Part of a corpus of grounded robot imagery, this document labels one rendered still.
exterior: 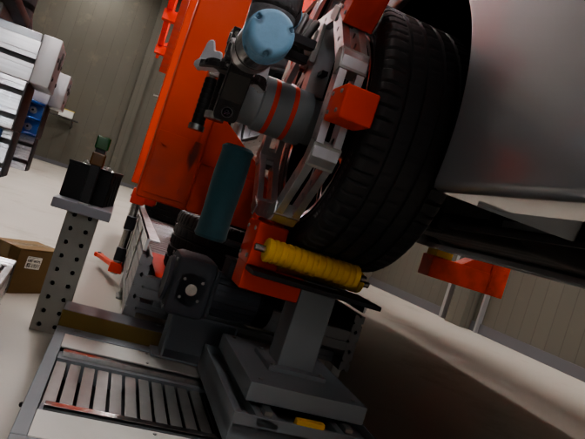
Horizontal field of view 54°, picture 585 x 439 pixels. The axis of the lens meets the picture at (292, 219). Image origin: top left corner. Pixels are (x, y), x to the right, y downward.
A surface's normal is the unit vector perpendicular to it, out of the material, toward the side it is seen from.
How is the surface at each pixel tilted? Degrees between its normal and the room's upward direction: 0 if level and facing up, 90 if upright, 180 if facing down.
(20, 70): 90
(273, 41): 90
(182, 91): 90
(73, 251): 90
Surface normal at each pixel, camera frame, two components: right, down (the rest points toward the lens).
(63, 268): 0.28, 0.08
